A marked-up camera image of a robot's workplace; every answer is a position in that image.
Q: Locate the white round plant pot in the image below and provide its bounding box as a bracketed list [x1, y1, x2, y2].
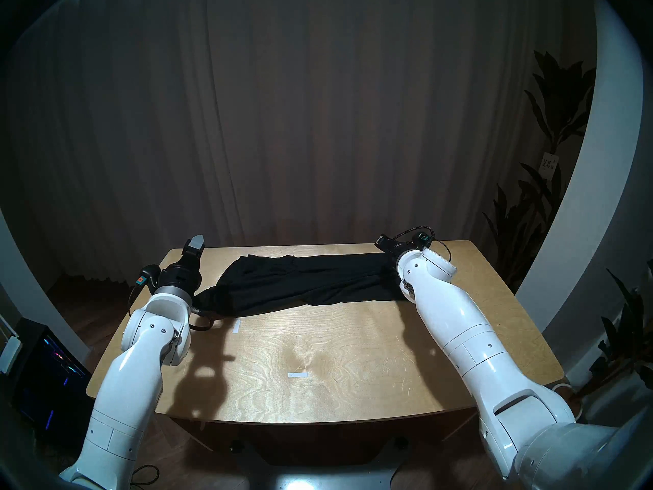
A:
[554, 383, 584, 423]

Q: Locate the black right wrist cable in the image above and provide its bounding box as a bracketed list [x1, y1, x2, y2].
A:
[393, 228, 452, 262]

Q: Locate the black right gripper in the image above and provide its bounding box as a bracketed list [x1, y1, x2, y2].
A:
[376, 234, 406, 257]

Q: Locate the tall dark leafy plant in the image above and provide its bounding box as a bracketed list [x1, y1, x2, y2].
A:
[482, 50, 597, 290]

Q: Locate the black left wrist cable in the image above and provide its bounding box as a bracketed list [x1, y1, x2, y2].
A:
[134, 264, 215, 332]

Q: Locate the brown pleated curtain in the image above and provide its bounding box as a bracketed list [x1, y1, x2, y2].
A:
[5, 0, 597, 290]

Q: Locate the black computer tower with lights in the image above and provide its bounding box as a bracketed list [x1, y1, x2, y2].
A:
[10, 318, 103, 456]

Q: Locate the white wall device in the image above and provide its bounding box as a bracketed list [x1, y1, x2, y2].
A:
[0, 336, 22, 375]

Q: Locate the black floor cable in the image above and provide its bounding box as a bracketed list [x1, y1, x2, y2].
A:
[130, 463, 160, 487]

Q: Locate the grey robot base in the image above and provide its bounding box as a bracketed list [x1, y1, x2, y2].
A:
[230, 437, 409, 490]

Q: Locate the black t-shirt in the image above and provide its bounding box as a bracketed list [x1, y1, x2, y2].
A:
[194, 253, 416, 319]

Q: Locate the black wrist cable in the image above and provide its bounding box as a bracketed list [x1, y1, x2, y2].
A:
[393, 228, 452, 262]
[134, 264, 215, 332]

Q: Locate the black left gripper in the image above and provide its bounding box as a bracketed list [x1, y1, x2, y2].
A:
[157, 234, 206, 293]

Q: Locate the dark plant in white pot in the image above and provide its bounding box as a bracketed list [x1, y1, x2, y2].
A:
[574, 259, 653, 398]

